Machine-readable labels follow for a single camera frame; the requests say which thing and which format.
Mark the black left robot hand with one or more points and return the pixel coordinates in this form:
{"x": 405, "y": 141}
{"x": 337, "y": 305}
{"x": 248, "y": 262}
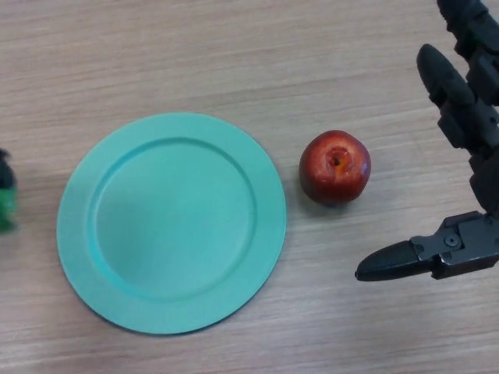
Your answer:
{"x": 5, "y": 171}

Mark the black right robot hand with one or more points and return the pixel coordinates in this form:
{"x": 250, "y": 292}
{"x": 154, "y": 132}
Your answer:
{"x": 479, "y": 124}

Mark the green grape bunch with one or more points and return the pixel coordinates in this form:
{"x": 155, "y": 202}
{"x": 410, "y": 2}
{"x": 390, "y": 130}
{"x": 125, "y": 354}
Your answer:
{"x": 7, "y": 210}

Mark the round teal plate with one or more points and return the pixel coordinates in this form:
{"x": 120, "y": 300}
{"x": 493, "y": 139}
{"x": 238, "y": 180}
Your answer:
{"x": 171, "y": 224}

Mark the red apple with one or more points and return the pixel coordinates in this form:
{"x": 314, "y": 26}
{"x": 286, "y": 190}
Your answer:
{"x": 335, "y": 169}

